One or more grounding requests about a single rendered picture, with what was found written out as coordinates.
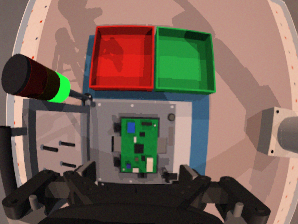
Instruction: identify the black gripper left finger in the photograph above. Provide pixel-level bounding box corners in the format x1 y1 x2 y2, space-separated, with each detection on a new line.
2 161 119 224

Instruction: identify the green circuit board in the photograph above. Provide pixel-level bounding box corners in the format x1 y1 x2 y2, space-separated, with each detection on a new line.
121 118 158 173

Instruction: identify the green bin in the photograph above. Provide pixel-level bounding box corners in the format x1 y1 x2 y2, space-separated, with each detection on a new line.
154 26 216 95

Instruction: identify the red open-top bin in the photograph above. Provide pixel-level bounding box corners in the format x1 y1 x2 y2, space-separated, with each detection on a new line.
89 25 154 92

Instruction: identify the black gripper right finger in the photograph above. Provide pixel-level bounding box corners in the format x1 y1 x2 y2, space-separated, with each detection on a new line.
152 164 271 224

